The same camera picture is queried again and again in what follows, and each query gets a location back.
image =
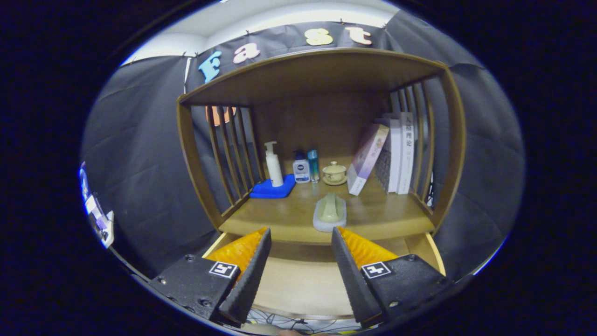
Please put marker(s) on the pink and white book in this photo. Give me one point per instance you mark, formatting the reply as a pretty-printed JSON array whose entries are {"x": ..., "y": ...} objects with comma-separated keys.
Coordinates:
[{"x": 366, "y": 161}]

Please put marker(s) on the beige lidded tea cup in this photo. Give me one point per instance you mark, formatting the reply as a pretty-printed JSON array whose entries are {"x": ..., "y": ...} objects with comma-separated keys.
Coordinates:
[{"x": 334, "y": 173}]

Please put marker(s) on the grey patterned book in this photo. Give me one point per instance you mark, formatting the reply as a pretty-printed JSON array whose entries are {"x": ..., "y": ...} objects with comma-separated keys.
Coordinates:
[{"x": 383, "y": 168}]

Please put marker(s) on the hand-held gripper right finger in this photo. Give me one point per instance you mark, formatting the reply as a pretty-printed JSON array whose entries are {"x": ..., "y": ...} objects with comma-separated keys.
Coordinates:
[{"x": 350, "y": 280}]

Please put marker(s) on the white book with black print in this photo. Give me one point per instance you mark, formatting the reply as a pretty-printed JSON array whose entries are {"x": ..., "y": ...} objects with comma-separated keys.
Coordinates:
[{"x": 406, "y": 154}]

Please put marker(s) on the wooden cabinet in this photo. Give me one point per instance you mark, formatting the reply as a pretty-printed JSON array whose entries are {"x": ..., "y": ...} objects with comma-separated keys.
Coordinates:
[{"x": 317, "y": 74}]

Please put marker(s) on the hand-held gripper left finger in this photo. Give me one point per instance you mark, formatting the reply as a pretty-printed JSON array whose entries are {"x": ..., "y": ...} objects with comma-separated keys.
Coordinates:
[{"x": 252, "y": 280}]

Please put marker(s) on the blue folded cloth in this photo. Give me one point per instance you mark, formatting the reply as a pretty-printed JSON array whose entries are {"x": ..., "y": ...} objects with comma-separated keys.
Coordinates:
[{"x": 270, "y": 190}]

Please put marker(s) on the teal slim bottle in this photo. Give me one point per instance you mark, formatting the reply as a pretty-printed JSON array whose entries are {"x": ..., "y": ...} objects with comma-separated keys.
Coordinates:
[{"x": 313, "y": 168}]

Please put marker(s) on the small white blue-capped bottle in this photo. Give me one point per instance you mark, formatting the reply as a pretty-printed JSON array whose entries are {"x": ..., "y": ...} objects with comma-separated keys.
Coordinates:
[{"x": 301, "y": 170}]

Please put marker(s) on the black backdrop cloth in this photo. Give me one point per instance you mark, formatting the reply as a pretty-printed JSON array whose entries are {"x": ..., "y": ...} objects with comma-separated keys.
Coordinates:
[{"x": 140, "y": 163}]

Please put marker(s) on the plain white book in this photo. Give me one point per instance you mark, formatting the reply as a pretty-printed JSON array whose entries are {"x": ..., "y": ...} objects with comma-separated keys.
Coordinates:
[{"x": 395, "y": 158}]

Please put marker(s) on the wooden drawer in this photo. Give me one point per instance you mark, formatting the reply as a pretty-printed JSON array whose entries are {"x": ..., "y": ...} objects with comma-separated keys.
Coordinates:
[{"x": 298, "y": 280}]

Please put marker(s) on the wooden countertop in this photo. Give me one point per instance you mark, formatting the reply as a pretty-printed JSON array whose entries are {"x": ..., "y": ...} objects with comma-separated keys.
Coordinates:
[{"x": 289, "y": 214}]

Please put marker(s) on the white pump bottle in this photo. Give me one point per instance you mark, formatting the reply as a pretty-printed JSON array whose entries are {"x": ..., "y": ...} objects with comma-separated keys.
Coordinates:
[{"x": 275, "y": 170}]

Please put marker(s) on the white device with screen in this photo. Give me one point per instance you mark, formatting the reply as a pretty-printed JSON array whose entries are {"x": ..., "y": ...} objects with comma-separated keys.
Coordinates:
[{"x": 98, "y": 214}]

